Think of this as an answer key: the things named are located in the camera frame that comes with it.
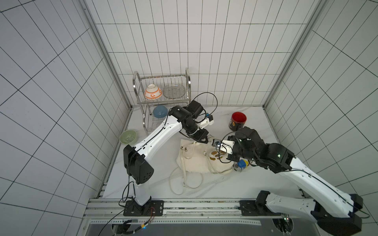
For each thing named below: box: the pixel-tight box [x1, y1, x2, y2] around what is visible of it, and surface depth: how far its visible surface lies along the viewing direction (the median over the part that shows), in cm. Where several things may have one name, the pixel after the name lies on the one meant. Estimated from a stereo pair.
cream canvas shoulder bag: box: [176, 139, 235, 174], surface depth 83 cm
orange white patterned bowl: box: [144, 84, 163, 100], surface depth 87 cm
